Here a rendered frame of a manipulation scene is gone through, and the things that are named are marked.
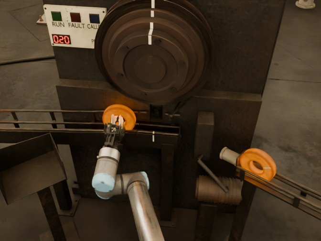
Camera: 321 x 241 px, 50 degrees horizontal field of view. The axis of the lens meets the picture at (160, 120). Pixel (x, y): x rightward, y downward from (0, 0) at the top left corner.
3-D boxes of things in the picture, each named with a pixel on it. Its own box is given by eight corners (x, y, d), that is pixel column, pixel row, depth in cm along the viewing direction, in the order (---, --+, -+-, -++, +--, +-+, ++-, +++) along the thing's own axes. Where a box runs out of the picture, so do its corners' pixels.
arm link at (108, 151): (120, 166, 151) (98, 164, 152) (122, 156, 154) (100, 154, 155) (117, 157, 144) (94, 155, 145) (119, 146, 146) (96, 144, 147)
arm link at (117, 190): (121, 198, 158) (122, 188, 148) (95, 202, 156) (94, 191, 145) (118, 179, 163) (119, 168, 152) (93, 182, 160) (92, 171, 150)
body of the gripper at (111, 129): (122, 122, 152) (117, 146, 146) (124, 132, 160) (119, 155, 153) (104, 121, 153) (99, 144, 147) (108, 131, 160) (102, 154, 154)
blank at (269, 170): (251, 177, 157) (247, 181, 155) (238, 147, 153) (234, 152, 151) (282, 179, 145) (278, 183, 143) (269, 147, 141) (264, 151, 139)
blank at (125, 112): (100, 104, 162) (98, 108, 160) (132, 103, 159) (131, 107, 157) (108, 129, 172) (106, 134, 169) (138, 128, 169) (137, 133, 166)
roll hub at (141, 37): (118, 89, 143) (112, 26, 124) (186, 94, 141) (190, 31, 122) (115, 97, 139) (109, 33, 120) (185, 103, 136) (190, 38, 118)
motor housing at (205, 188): (189, 228, 204) (197, 168, 169) (227, 233, 202) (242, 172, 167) (188, 249, 194) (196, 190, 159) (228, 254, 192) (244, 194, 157)
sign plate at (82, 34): (53, 43, 154) (44, 4, 142) (110, 47, 152) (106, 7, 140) (51, 46, 152) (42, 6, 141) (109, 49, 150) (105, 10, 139)
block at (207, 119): (193, 144, 178) (197, 108, 162) (209, 146, 177) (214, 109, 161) (192, 160, 170) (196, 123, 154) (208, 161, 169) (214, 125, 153)
